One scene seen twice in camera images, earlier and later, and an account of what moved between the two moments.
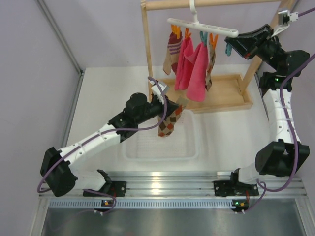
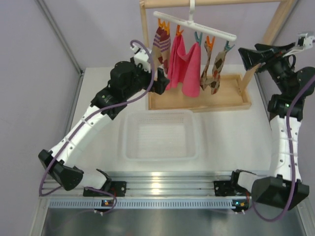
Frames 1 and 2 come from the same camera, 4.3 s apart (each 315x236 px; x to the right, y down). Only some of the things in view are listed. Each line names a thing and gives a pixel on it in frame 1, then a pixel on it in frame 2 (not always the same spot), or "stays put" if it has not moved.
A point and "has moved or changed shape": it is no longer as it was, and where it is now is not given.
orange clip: x=187 y=34 -> x=178 y=33
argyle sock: x=167 y=123 -> x=215 y=82
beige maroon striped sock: x=172 y=55 -> x=161 y=50
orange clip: x=176 y=30 -> x=163 y=26
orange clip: x=212 y=42 has moved or changed shape
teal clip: x=228 y=50 has moved or changed shape
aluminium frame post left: x=64 y=42 stays put
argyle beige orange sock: x=212 y=48 -> x=205 y=80
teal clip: x=204 y=38 -> x=198 y=39
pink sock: x=199 y=56 has moved or changed shape
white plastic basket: x=181 y=145 stays put
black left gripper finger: x=171 y=106 -> x=159 y=85
